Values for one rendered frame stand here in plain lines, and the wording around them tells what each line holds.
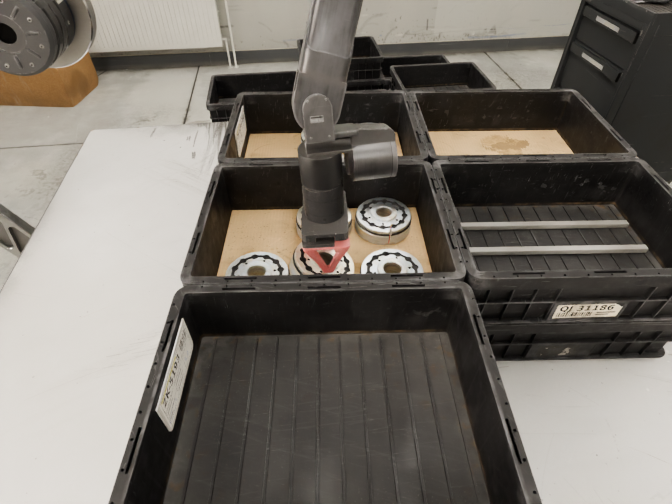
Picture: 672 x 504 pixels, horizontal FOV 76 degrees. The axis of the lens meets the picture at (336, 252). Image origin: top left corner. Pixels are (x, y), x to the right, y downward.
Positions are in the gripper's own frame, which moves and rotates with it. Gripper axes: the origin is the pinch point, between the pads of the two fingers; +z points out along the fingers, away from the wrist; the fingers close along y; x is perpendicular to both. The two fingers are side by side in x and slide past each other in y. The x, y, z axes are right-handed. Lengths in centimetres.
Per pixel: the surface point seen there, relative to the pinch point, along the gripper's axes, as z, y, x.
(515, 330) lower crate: 9.2, -9.5, -29.0
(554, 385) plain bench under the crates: 20.2, -13.3, -37.0
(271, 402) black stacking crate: 5.4, -21.6, 8.2
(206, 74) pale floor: 78, 293, 95
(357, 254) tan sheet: 5.4, 5.7, -5.0
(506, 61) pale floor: 88, 312, -147
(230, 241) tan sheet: 4.3, 9.8, 18.0
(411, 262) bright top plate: 3.0, 0.6, -13.7
